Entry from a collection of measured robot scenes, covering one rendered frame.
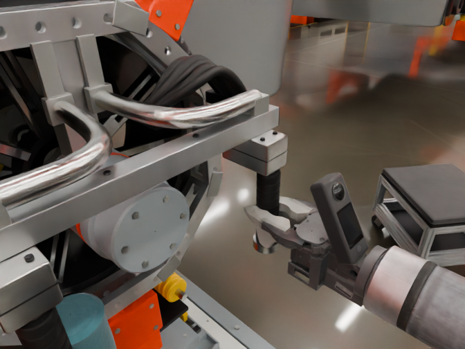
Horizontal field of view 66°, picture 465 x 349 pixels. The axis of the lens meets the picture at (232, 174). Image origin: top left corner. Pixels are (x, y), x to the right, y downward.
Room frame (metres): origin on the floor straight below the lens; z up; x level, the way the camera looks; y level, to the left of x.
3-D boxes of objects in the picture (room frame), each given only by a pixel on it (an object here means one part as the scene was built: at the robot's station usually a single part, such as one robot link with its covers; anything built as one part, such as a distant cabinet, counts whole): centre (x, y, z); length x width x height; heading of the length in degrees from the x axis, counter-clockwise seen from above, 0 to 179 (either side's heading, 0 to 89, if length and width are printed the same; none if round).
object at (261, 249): (0.46, -0.05, 0.83); 0.04 x 0.04 x 0.16
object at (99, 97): (0.49, 0.08, 1.03); 0.19 x 0.18 x 0.11; 46
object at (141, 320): (0.53, 0.26, 0.48); 0.16 x 0.12 x 0.17; 46
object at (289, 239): (0.40, -0.08, 0.83); 0.09 x 0.05 x 0.02; 54
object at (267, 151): (0.48, -0.03, 0.93); 0.09 x 0.05 x 0.05; 46
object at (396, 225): (1.23, -0.89, 0.17); 0.43 x 0.36 x 0.34; 6
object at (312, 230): (0.37, -0.14, 0.80); 0.12 x 0.08 x 0.09; 46
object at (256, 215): (0.43, -0.05, 0.80); 0.09 x 0.03 x 0.06; 54
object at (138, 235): (0.45, 0.18, 0.85); 0.21 x 0.14 x 0.14; 46
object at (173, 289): (0.66, 0.22, 0.51); 0.29 x 0.06 x 0.06; 46
